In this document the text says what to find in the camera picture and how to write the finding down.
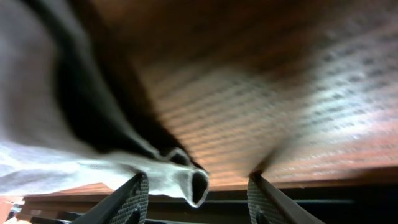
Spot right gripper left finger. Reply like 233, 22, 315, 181
71, 173, 149, 224

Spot grey cotton shorts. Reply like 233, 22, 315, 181
1, 0, 209, 208

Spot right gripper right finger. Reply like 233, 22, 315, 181
247, 173, 324, 224

